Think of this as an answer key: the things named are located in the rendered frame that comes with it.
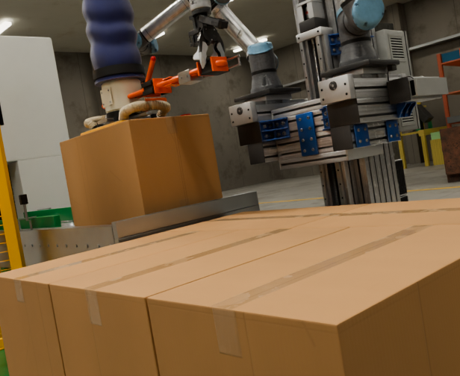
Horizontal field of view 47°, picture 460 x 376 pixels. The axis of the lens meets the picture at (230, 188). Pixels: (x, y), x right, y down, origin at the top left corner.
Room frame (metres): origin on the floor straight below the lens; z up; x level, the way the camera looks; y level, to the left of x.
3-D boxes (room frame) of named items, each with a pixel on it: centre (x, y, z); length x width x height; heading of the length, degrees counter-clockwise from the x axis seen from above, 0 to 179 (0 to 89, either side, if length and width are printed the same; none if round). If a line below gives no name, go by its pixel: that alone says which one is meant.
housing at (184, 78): (2.01, 0.08, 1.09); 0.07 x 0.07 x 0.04; 43
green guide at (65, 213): (3.38, 0.98, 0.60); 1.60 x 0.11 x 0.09; 42
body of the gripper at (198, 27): (1.93, 0.00, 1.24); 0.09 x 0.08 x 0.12; 43
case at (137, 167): (2.34, 0.39, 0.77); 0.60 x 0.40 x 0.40; 42
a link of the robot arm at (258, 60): (2.46, -0.24, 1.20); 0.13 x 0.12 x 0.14; 168
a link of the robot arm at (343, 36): (2.09, -0.58, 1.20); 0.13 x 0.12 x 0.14; 3
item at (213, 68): (1.90, -0.01, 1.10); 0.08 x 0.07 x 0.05; 43
